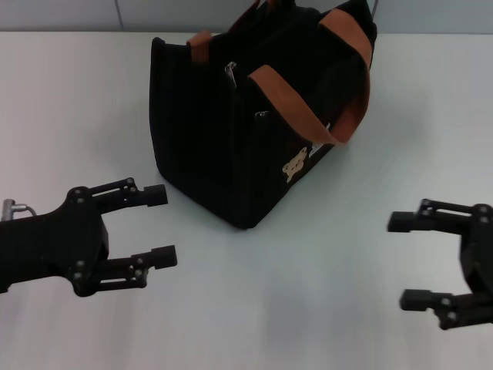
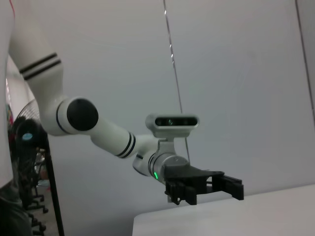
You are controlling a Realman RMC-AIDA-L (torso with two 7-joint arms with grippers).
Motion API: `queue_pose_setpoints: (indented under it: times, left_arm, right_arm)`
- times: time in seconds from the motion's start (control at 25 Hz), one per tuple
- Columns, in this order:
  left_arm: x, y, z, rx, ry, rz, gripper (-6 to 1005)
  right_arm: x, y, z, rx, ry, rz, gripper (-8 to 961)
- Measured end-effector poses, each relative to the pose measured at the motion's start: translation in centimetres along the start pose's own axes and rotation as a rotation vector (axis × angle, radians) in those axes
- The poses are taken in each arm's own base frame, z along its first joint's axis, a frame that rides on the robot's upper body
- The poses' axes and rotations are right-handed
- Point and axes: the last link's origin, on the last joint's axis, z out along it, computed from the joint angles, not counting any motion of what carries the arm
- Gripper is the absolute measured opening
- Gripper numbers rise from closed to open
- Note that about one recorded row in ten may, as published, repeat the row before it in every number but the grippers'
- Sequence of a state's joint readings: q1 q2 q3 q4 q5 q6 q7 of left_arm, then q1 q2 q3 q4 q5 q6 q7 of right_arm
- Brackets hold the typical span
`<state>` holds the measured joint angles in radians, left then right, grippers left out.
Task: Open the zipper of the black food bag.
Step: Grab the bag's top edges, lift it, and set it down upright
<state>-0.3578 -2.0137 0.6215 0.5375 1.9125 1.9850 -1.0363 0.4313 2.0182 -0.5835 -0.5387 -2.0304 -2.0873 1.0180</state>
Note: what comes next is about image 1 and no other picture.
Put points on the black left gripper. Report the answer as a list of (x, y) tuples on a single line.
[(50, 243)]

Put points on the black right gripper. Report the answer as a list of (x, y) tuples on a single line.
[(479, 254)]

